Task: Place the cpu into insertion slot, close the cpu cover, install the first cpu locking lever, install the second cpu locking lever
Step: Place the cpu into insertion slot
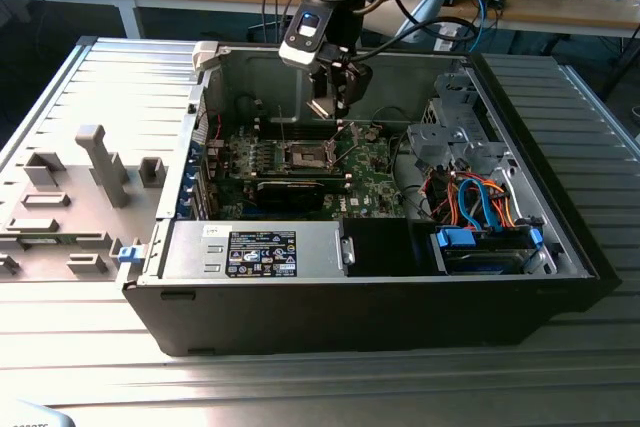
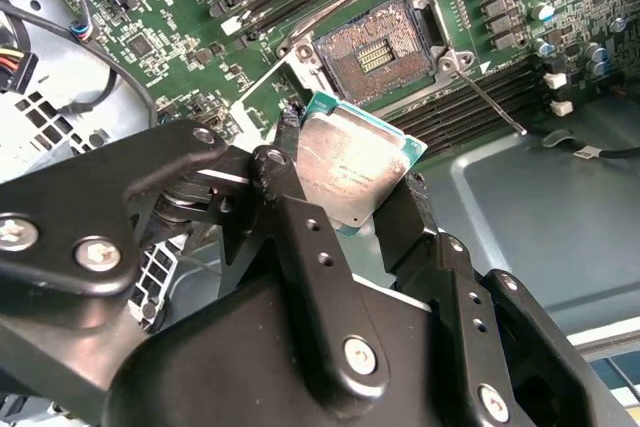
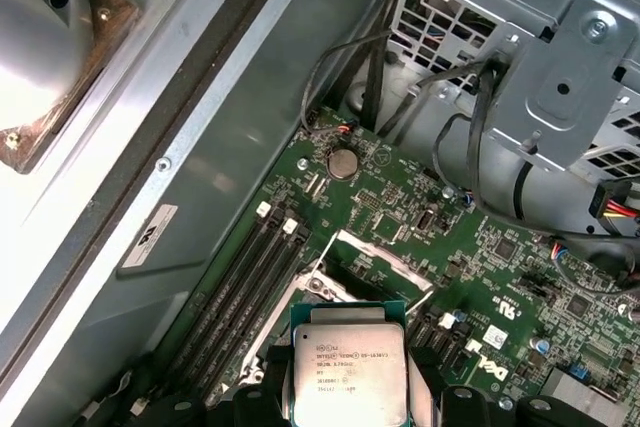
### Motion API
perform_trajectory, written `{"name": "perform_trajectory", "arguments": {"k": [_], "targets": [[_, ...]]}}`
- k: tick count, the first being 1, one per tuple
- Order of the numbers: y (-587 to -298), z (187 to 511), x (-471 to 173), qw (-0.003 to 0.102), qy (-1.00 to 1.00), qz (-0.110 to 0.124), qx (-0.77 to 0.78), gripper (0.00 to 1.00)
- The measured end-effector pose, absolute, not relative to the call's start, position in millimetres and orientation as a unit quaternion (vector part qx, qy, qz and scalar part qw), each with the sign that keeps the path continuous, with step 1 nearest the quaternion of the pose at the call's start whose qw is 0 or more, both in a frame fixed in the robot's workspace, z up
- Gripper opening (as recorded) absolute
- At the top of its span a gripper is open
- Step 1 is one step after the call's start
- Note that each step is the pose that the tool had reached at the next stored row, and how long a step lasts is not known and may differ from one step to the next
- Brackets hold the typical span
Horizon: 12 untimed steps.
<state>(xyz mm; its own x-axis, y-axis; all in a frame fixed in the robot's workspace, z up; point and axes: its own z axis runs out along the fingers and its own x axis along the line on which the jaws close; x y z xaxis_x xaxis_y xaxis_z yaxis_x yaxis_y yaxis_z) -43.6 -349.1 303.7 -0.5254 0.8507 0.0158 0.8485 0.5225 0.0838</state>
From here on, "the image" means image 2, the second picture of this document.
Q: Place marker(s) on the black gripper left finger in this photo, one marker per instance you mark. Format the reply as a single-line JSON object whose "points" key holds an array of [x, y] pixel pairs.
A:
{"points": [[125, 172]]}

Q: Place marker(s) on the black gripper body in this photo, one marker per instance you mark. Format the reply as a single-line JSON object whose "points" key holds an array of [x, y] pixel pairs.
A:
{"points": [[225, 362]]}

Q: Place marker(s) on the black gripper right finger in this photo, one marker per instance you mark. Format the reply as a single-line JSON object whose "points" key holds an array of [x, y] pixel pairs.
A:
{"points": [[415, 247]]}

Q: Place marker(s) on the silver CPU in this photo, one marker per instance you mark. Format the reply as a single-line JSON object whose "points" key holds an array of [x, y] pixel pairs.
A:
{"points": [[350, 167]]}

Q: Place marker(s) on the metal socket cover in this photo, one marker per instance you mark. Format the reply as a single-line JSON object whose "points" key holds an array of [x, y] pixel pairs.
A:
{"points": [[240, 114]]}

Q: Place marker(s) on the metal locking lever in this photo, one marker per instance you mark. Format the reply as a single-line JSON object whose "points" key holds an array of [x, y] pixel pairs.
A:
{"points": [[492, 99]]}

